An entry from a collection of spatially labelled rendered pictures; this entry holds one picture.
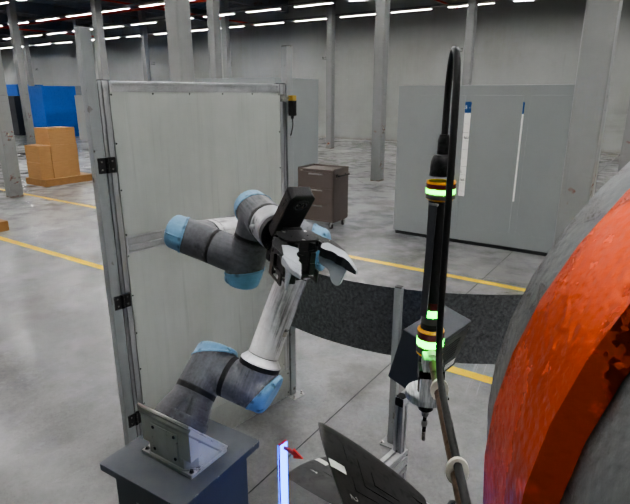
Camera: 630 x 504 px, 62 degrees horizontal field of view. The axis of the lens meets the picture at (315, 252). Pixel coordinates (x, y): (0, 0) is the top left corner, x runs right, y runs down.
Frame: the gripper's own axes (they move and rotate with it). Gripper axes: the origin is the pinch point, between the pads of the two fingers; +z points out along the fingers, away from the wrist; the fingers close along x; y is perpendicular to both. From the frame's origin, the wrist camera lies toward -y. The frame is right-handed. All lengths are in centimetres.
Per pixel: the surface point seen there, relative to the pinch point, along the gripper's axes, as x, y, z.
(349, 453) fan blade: -3.2, 27.7, 10.5
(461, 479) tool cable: 0.5, 8.0, 34.4
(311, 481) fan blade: -6.5, 49.4, -4.0
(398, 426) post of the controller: -57, 77, -37
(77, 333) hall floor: 22, 227, -356
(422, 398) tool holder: -15.0, 19.3, 10.8
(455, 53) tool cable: -10.2, -32.2, 5.9
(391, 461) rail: -53, 85, -32
